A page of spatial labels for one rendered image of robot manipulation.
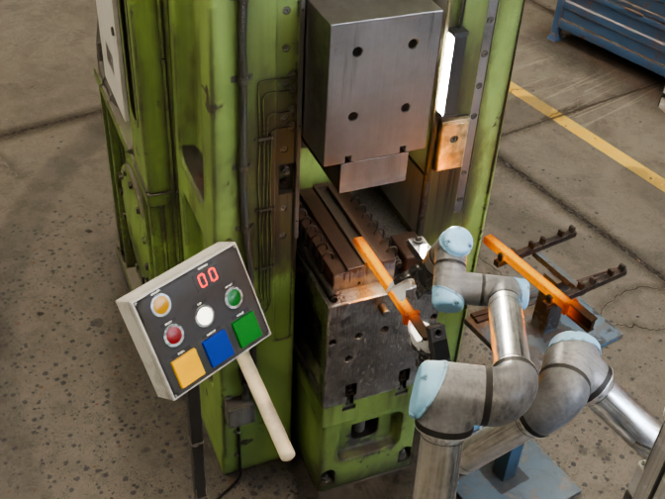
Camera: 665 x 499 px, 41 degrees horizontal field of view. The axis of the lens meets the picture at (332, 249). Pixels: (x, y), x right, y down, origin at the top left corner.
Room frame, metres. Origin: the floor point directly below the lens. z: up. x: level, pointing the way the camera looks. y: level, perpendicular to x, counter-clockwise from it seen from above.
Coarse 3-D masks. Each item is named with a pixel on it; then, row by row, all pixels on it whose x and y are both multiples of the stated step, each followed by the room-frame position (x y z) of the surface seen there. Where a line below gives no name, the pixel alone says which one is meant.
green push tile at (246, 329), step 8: (248, 312) 1.72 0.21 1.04; (240, 320) 1.69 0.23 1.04; (248, 320) 1.70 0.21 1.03; (256, 320) 1.72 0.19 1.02; (240, 328) 1.68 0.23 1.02; (248, 328) 1.69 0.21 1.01; (256, 328) 1.70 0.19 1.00; (240, 336) 1.66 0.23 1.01; (248, 336) 1.68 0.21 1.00; (256, 336) 1.69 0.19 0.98; (240, 344) 1.65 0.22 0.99; (248, 344) 1.66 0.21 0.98
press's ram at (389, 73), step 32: (320, 0) 2.08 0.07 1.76; (352, 0) 2.09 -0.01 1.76; (384, 0) 2.10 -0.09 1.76; (416, 0) 2.11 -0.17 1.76; (320, 32) 2.00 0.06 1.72; (352, 32) 1.97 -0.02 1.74; (384, 32) 2.00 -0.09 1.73; (416, 32) 2.04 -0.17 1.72; (320, 64) 1.99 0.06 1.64; (352, 64) 1.97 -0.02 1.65; (384, 64) 2.01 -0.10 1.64; (416, 64) 2.04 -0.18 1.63; (320, 96) 1.98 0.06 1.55; (352, 96) 1.97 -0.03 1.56; (384, 96) 2.01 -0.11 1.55; (416, 96) 2.05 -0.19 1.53; (320, 128) 1.97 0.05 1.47; (352, 128) 1.98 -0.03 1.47; (384, 128) 2.01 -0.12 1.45; (416, 128) 2.05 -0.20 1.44; (320, 160) 1.96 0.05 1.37; (352, 160) 1.98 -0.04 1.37
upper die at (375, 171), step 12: (384, 156) 2.02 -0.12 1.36; (396, 156) 2.03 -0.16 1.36; (324, 168) 2.06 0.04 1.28; (336, 168) 1.99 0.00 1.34; (348, 168) 1.97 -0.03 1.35; (360, 168) 1.99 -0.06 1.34; (372, 168) 2.00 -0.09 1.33; (384, 168) 2.02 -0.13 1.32; (396, 168) 2.03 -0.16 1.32; (336, 180) 1.98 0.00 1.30; (348, 180) 1.97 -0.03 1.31; (360, 180) 1.99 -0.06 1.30; (372, 180) 2.00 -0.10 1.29; (384, 180) 2.02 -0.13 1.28; (396, 180) 2.03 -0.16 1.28
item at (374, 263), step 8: (360, 240) 2.10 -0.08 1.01; (360, 248) 2.06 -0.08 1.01; (368, 248) 2.06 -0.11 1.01; (368, 256) 2.02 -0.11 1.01; (376, 256) 2.02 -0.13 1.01; (368, 264) 2.01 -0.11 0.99; (376, 264) 1.99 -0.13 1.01; (376, 272) 1.96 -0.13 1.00; (384, 272) 1.95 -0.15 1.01; (384, 280) 1.92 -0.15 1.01; (392, 280) 1.92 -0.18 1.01; (384, 288) 1.91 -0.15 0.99; (392, 296) 1.86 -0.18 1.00; (400, 304) 1.82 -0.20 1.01; (408, 304) 1.82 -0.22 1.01; (400, 312) 1.81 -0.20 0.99; (408, 312) 1.78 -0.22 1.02; (416, 312) 1.78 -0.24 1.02; (408, 320) 1.77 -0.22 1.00; (416, 320) 1.76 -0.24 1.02; (416, 328) 1.73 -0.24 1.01; (424, 328) 1.73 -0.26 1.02; (424, 336) 1.70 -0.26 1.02
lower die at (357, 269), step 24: (312, 192) 2.36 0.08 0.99; (336, 192) 2.36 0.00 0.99; (312, 216) 2.24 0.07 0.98; (336, 216) 2.22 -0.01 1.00; (360, 216) 2.24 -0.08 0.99; (336, 240) 2.12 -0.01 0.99; (336, 264) 2.01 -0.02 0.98; (360, 264) 2.01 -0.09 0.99; (384, 264) 2.03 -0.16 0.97; (336, 288) 1.97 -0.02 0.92
